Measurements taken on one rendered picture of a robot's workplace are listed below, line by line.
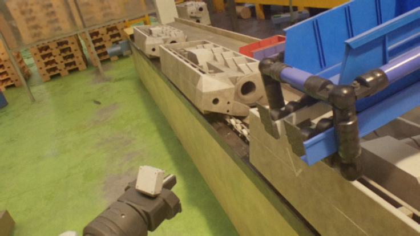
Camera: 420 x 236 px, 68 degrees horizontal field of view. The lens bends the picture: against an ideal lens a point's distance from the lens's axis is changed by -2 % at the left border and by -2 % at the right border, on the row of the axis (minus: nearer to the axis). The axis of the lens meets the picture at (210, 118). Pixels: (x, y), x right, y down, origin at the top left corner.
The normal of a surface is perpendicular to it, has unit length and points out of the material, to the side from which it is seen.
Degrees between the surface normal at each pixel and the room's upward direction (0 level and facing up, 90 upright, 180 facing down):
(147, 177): 56
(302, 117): 90
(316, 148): 90
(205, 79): 38
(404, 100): 90
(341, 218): 80
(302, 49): 88
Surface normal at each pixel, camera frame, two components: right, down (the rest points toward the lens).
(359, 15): 0.33, 0.32
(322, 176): -0.94, 0.18
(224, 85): 0.16, -0.52
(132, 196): -0.06, -0.89
